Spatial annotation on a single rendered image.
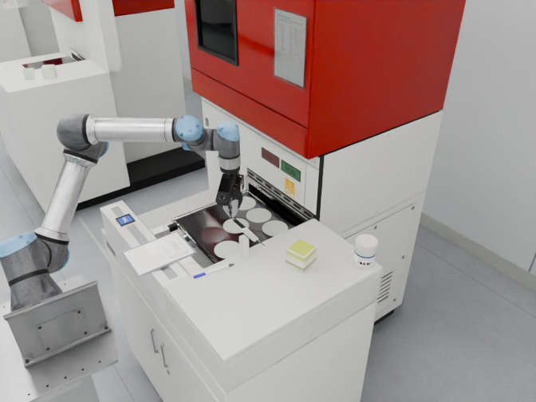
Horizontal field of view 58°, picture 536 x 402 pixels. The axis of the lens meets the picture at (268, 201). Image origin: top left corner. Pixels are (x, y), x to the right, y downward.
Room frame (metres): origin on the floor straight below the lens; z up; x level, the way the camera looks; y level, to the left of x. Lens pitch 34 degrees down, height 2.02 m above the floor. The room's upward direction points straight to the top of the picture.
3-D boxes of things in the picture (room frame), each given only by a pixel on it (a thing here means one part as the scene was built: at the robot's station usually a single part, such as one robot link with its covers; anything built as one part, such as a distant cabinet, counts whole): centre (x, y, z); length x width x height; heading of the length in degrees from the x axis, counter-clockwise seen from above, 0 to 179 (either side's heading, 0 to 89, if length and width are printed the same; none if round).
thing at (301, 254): (1.21, -0.11, 1.00); 0.07 x 0.07 x 0.07; 52
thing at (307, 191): (1.81, 0.06, 1.02); 0.82 x 0.03 x 0.40; 37
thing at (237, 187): (1.47, 0.13, 1.13); 0.09 x 0.08 x 0.12; 169
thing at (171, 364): (1.39, 0.16, 0.41); 0.97 x 0.64 x 0.82; 37
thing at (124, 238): (1.35, 0.45, 0.89); 0.55 x 0.09 x 0.14; 37
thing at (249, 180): (1.65, -0.04, 0.89); 0.44 x 0.02 x 0.10; 37
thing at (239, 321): (1.15, -0.03, 0.89); 0.62 x 0.35 x 0.14; 127
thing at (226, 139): (1.47, 0.14, 1.29); 0.09 x 0.08 x 0.11; 86
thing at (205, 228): (1.52, 0.12, 0.90); 0.34 x 0.34 x 0.01; 37
